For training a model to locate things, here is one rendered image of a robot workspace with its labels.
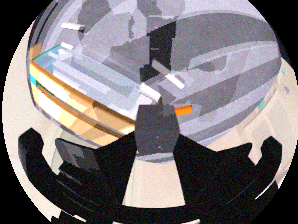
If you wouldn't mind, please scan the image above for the small tan cube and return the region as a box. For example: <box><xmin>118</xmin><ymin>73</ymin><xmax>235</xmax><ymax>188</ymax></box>
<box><xmin>29</xmin><ymin>43</ymin><xmax>41</xmax><ymax>59</ymax></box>

